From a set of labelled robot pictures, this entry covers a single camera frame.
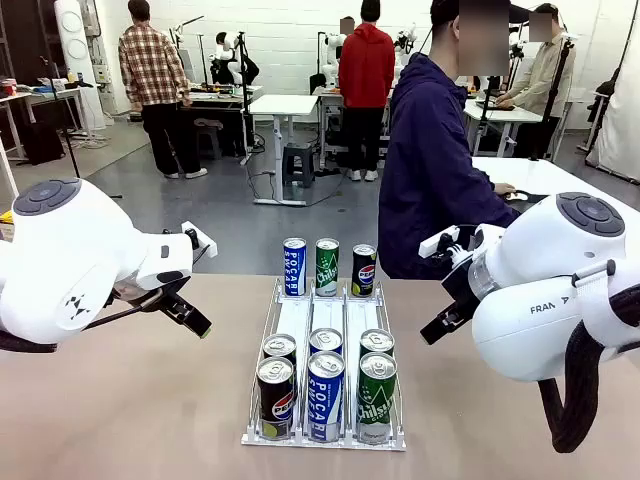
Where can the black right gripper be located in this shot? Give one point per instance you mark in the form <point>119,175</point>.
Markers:
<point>462,290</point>

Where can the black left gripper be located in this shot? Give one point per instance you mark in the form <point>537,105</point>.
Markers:
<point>165,285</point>

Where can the black Pepsi can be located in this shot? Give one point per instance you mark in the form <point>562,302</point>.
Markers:
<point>364,272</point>
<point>275,400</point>
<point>280,344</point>

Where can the blue Pocari Sweat can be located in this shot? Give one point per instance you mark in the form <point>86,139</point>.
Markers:
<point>326,339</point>
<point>326,400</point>
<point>294,267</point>

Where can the person's left forearm navy sleeve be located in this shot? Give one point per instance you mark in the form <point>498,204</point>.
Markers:
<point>485,181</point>

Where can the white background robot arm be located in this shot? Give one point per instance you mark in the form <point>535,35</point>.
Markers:
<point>404,42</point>
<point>331,55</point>
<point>226,45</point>

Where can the person's right forearm navy sleeve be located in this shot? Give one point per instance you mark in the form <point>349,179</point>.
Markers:
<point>500,212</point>

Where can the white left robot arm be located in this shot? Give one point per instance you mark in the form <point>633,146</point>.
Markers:
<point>75,250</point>

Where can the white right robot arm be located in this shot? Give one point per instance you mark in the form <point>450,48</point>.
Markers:
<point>525,325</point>

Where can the person in navy jacket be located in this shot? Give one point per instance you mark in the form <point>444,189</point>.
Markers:
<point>425,175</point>

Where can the person in plaid shirt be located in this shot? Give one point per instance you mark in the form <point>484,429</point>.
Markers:
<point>150,65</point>

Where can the person in beige jacket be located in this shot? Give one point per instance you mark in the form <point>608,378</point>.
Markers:
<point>542,75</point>

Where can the person in red hoodie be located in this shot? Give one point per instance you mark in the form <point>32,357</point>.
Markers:
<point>366,65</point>

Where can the person's left hand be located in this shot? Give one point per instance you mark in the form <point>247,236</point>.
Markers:
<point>505,189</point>

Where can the green Chilsung cider can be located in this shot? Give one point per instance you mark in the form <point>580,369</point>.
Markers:
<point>377,340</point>
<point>377,400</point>
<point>327,270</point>

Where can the large white table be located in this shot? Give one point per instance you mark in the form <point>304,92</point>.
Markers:
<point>550,175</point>

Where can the brown plastic stool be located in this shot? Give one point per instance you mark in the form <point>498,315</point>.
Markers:
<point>207,135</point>

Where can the grey plastic stool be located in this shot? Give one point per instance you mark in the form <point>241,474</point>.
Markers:
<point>298,160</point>

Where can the yellow plastic crate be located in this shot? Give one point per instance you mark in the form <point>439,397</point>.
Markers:
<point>6,216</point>

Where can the long white work desk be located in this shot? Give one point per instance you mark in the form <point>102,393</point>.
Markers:
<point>505,112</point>

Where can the white height-adjustable desk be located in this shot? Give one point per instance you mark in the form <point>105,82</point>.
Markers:
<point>282,105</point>

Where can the tall black tripod stand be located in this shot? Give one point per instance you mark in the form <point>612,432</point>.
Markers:
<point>555,90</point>

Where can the white hanging backdrop sheet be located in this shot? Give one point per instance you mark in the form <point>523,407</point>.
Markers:
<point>617,130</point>

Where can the cluttered white side table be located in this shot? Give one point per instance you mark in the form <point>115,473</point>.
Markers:
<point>40,92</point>

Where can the white tower air conditioner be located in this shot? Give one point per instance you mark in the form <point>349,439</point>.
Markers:
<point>75,50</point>

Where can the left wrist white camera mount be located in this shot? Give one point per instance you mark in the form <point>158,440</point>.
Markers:
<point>205,245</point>

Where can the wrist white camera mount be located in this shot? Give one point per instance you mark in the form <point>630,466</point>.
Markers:
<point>205,245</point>
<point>440,242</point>

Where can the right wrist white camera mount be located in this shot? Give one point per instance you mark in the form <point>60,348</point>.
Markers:
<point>440,242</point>

